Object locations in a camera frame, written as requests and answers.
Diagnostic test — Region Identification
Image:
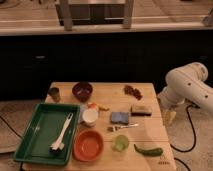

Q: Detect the green plastic tray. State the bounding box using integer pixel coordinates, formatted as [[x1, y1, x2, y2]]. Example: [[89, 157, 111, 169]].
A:
[[14, 103, 80, 166]]

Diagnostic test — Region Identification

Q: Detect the white dish brush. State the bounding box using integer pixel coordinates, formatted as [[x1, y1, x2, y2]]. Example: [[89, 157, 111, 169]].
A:
[[50, 113, 73, 153]]

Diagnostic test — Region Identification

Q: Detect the dark brown cup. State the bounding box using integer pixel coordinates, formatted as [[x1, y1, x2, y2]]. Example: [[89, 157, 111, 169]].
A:
[[48, 87, 61, 102]]

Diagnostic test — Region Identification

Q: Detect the black cable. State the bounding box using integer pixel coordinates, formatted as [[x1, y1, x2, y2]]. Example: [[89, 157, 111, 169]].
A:
[[170, 104, 198, 171]]

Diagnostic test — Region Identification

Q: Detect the green chili pepper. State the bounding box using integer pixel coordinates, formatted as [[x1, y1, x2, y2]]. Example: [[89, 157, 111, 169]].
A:
[[134, 145, 163, 157]]

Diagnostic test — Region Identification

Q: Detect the green plastic cup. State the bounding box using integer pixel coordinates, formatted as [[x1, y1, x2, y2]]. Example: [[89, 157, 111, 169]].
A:
[[112, 135, 129, 152]]

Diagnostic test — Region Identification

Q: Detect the tan and black eraser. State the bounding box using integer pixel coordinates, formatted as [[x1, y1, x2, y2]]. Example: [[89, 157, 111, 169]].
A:
[[131, 105, 152, 116]]

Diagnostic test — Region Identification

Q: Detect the red dried chili bunch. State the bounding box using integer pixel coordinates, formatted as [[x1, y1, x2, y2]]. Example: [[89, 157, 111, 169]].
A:
[[124, 85, 142, 100]]

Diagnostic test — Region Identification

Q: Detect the white stool frame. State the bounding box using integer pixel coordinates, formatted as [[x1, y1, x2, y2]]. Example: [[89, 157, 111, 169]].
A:
[[55, 0, 134, 31]]

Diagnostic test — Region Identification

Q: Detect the white cup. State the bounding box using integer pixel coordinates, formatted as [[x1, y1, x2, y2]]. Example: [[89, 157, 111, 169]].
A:
[[82, 108, 98, 127]]

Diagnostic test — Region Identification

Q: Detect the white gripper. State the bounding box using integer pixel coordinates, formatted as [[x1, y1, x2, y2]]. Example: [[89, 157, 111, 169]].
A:
[[157, 87, 185, 126]]

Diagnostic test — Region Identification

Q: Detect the silver fork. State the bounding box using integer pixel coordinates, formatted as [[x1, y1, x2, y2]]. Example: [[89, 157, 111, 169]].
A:
[[107, 123, 139, 132]]

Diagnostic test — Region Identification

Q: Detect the orange bowl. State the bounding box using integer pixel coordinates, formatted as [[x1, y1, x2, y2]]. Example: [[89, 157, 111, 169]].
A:
[[73, 130, 104, 162]]

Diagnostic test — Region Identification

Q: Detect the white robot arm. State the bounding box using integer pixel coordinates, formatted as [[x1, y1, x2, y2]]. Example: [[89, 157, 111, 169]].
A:
[[157, 62, 213, 126]]

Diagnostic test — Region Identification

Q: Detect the orange and yellow toy food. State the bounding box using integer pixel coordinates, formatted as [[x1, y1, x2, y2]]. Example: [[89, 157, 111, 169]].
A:
[[87, 102, 109, 111]]

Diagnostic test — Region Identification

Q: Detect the blue sponge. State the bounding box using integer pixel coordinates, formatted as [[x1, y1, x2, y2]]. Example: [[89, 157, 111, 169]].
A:
[[110, 112, 129, 125]]

